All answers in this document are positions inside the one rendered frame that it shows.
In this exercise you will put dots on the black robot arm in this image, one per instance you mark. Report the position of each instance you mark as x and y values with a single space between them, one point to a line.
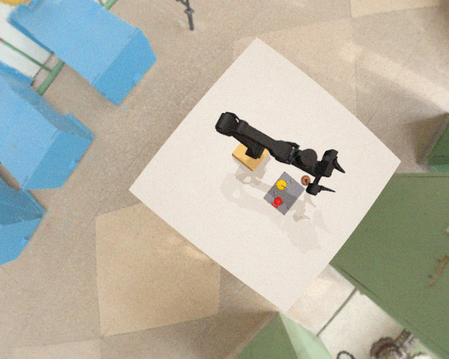
284 151

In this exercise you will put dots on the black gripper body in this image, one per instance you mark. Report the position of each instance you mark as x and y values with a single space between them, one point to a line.
313 188

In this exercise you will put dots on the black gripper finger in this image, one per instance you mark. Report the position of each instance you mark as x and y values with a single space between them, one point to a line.
325 189
337 166

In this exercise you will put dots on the brown gear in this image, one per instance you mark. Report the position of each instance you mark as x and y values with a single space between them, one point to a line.
305 180

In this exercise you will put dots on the yellow gear with black stripe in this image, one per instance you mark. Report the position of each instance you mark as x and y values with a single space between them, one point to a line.
279 186

